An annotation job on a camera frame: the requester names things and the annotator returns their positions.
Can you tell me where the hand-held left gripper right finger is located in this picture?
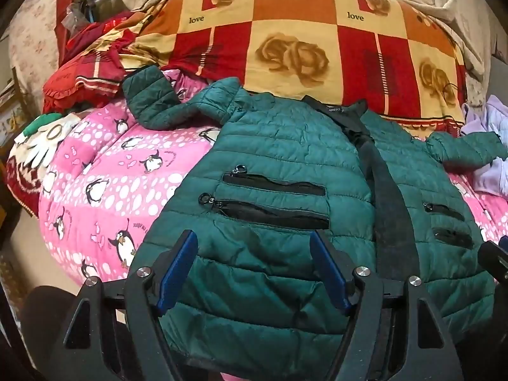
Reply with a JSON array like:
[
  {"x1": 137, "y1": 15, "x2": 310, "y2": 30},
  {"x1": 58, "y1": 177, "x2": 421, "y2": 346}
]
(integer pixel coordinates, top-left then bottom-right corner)
[{"x1": 310, "y1": 229, "x2": 465, "y2": 381}]

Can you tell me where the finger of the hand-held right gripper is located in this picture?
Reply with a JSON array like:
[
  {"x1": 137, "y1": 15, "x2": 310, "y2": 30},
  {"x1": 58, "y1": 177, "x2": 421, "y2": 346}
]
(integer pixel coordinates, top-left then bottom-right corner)
[{"x1": 477, "y1": 235, "x2": 508, "y2": 286}]

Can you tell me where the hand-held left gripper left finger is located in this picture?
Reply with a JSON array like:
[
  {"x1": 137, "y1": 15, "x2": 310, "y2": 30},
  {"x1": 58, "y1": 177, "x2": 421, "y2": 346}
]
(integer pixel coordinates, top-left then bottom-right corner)
[{"x1": 48, "y1": 229, "x2": 199, "y2": 381}]

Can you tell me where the green puffer jacket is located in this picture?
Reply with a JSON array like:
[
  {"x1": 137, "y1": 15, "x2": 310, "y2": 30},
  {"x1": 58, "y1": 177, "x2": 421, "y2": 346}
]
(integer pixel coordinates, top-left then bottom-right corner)
[{"x1": 122, "y1": 65, "x2": 501, "y2": 366}]

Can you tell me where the pink penguin print blanket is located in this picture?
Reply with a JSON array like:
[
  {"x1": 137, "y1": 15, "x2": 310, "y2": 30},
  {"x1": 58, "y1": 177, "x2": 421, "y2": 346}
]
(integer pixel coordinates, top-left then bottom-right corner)
[{"x1": 37, "y1": 67, "x2": 503, "y2": 381}]

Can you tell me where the lavender garment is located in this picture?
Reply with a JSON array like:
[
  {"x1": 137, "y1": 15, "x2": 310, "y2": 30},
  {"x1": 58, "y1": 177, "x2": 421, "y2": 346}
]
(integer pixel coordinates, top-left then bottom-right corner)
[{"x1": 460, "y1": 95, "x2": 508, "y2": 197}]

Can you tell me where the red white green knit cloth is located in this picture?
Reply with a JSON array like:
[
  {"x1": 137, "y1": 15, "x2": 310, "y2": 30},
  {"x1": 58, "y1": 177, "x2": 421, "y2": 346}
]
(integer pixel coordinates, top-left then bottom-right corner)
[{"x1": 6, "y1": 112, "x2": 86, "y2": 217}]

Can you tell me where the red ruffled plaid cloth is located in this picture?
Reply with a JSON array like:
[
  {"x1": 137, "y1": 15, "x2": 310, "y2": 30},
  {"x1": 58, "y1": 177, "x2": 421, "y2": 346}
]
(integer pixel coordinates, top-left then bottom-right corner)
[{"x1": 43, "y1": 10, "x2": 137, "y2": 114}]

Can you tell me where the red orange rose print blanket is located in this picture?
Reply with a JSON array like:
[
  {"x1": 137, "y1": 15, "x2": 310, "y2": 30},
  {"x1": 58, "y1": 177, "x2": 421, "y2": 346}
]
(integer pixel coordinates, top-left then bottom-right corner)
[{"x1": 119, "y1": 0, "x2": 468, "y2": 128}]

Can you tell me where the floral print cloth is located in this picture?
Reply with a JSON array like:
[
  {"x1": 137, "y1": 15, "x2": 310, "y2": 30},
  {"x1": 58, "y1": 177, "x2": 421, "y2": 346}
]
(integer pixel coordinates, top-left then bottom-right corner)
[{"x1": 7, "y1": 0, "x2": 61, "y2": 92}]

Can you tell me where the thin black cable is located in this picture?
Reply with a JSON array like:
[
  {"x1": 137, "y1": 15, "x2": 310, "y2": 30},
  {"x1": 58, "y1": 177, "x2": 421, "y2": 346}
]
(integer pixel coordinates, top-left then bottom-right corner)
[{"x1": 442, "y1": 80, "x2": 460, "y2": 106}]

